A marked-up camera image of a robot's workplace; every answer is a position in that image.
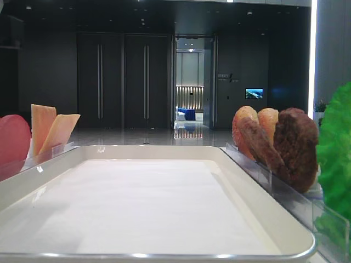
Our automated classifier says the right clear acrylic holder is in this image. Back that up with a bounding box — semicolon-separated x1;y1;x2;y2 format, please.
222;144;350;262

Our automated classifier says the red tomato slice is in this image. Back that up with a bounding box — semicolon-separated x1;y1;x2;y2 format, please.
1;115;31;165

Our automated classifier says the blue sofa in hallway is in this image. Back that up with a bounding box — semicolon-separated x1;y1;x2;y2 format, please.
178;108;196;121

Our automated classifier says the large brown meat patty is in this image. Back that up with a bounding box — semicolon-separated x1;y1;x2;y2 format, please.
274;108;319;193

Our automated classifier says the dark double door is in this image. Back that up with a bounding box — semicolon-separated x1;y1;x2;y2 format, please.
77;33;123;128
125;35;168;128

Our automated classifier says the potted green plant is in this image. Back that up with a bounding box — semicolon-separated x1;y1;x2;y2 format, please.
314;100;328;113

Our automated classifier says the green lettuce leaf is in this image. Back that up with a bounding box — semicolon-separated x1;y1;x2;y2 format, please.
314;83;351;250

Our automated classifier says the clear acrylic holder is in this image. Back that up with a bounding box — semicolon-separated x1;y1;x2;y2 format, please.
222;144;350;262
1;142;76;181

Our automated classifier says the rear sesame bun half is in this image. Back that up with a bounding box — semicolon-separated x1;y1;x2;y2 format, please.
232;106;260;161

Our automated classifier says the white rectangular serving tray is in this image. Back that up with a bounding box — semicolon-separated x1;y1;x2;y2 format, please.
1;146;316;262

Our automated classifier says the orange cheese slice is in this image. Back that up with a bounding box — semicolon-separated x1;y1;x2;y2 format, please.
31;104;56;156
39;114;81;154

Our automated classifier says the thin brown meat patty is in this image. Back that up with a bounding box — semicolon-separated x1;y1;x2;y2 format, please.
237;117;290;183

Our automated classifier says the left dark double door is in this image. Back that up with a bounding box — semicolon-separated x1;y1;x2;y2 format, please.
77;33;123;128

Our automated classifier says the small wall display screen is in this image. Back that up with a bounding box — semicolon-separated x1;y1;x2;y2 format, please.
245;88;263;99

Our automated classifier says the white paper tray liner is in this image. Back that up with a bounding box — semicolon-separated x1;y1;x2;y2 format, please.
1;159;278;256

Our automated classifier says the right dark double door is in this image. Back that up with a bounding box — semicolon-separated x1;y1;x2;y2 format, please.
125;35;168;128

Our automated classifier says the left clear acrylic holder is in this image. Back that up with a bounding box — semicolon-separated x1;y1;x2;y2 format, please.
1;142;76;181

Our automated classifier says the front orange cheese slice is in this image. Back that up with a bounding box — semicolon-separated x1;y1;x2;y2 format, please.
39;114;81;154

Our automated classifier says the rear orange cheese slice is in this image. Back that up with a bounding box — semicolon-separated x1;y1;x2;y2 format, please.
31;104;56;156

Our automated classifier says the sesame bun half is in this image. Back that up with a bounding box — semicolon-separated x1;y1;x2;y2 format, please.
232;106;260;161
258;108;279;145

